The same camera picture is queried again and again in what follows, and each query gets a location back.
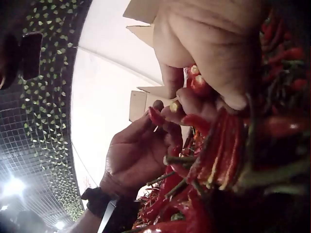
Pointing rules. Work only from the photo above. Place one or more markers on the person's right hand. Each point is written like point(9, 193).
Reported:
point(209, 36)

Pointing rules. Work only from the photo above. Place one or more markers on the person's left hand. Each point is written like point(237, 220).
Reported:
point(136, 155)

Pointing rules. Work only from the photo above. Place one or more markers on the person's left fingers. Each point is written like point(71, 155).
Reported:
point(174, 137)

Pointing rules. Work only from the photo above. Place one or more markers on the person's left thumb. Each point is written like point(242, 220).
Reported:
point(142, 127)

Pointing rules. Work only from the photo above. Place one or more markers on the person's right fingers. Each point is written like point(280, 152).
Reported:
point(171, 82)

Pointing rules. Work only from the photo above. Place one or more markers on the small red chili pepper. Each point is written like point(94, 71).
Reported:
point(155, 118)

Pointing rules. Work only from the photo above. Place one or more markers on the red chili pepper cut end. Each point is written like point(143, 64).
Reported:
point(194, 120)
point(194, 70)
point(200, 85)

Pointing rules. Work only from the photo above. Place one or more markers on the cardboard box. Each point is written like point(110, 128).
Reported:
point(139, 104)
point(141, 14)

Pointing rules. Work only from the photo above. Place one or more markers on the black wrist band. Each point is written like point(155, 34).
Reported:
point(97, 201)

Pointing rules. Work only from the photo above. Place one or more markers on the pile of red chili peppers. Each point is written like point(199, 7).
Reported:
point(279, 145)

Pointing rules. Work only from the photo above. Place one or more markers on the bright ceiling lamp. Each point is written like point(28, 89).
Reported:
point(13, 185)

